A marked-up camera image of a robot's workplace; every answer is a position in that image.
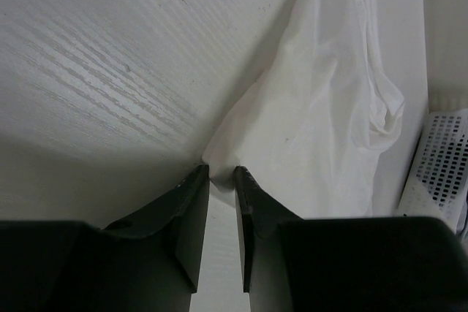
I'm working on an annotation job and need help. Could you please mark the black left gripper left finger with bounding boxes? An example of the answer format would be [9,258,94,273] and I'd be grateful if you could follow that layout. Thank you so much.
[1,165,209,311]

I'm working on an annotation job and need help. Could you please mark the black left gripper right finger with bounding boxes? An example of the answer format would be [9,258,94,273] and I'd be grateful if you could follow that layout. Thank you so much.
[233,167,467,311]

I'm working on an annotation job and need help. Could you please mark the white tank top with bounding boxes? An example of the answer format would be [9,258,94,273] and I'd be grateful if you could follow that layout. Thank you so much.
[203,0,404,218]

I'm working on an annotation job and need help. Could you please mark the white plastic laundry basket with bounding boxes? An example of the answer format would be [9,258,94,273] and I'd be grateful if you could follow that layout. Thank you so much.
[396,109,467,232]

